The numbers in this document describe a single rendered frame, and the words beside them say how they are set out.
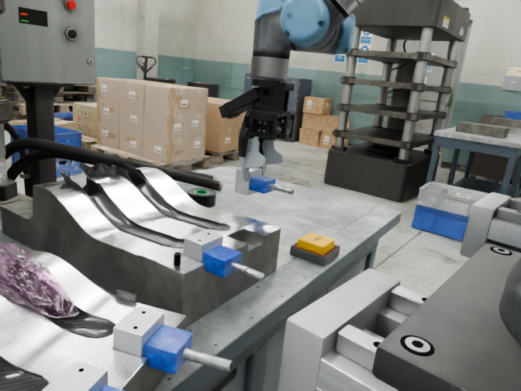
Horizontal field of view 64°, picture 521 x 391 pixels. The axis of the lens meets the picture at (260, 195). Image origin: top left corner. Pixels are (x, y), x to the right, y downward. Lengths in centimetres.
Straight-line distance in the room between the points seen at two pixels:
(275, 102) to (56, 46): 78
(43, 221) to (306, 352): 63
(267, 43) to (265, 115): 14
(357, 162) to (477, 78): 289
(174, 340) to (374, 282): 23
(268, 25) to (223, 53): 849
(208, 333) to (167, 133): 401
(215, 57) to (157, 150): 507
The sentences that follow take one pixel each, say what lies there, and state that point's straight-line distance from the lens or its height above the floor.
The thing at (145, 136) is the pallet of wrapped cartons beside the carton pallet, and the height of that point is 37.
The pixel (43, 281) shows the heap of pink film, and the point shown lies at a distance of 58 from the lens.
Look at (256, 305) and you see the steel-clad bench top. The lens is 71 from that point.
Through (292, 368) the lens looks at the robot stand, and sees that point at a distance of 34.
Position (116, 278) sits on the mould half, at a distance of 72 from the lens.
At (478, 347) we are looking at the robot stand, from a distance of 26.
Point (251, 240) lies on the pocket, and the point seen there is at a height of 87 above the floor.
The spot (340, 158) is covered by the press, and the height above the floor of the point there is 33.
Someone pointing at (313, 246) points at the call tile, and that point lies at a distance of 88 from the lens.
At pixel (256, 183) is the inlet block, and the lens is 90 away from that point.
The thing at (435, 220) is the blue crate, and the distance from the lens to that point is 381.
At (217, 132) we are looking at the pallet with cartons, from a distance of 532.
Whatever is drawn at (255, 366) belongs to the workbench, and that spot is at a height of 64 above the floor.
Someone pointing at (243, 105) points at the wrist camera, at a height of 109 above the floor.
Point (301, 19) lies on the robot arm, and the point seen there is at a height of 125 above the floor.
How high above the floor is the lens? 116
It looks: 16 degrees down
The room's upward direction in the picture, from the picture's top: 6 degrees clockwise
